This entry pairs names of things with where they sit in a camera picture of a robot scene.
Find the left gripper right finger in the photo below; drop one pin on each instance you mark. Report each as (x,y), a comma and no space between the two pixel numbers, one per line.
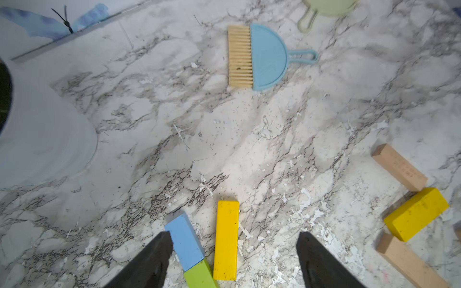
(320,268)

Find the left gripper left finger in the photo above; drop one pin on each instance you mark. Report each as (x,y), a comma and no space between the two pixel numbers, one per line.
(149,268)

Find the blue block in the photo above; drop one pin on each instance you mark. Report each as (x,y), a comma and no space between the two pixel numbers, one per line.
(185,241)

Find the green block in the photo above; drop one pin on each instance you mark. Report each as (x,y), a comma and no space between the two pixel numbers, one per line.
(200,276)

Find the yellow block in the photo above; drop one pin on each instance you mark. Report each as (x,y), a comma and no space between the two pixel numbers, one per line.
(416,213)
(226,246)

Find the wooden block centre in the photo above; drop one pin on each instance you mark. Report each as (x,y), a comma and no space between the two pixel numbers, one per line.
(413,268)

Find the wooden block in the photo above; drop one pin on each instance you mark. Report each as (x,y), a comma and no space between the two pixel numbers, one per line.
(399,168)
(413,268)

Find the wooden block top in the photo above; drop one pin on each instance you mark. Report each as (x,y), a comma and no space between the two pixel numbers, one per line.
(399,168)

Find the potted plant white pot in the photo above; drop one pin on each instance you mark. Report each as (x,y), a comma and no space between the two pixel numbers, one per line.
(45,137)

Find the blue hand brush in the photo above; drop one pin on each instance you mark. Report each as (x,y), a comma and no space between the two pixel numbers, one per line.
(259,58)

